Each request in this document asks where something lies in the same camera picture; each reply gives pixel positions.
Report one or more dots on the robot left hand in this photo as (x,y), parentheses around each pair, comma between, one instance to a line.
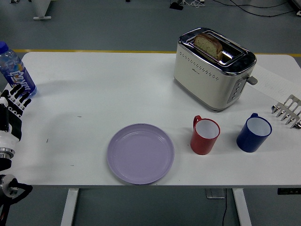
(5,139)

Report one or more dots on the purple plate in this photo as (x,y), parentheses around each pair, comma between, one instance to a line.
(141,154)

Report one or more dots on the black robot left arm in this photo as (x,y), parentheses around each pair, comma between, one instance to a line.
(4,162)

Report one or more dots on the blue drink bottle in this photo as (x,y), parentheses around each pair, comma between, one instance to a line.
(16,70)

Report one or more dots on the white table leg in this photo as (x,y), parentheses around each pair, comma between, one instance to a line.
(242,207)
(69,207)

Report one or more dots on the white furniture foot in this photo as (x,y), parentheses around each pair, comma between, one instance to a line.
(41,11)

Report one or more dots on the red mug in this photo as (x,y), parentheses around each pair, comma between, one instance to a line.
(202,143)

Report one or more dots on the cream and chrome toaster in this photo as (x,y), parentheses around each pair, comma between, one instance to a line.
(204,80)

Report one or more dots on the black power adapter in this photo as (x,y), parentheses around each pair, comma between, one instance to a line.
(176,6)

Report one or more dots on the bread slice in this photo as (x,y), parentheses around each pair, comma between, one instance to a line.
(208,46)

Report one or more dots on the blue mug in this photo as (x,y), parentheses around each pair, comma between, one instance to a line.
(249,141)

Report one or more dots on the white paper sheet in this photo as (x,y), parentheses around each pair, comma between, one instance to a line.
(275,81)

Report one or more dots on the metal toast rack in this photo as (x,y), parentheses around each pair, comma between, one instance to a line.
(290,110)

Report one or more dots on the black table control panel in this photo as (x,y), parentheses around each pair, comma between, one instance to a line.
(289,191)

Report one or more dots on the clear bracket under table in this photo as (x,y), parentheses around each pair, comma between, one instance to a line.
(215,193)

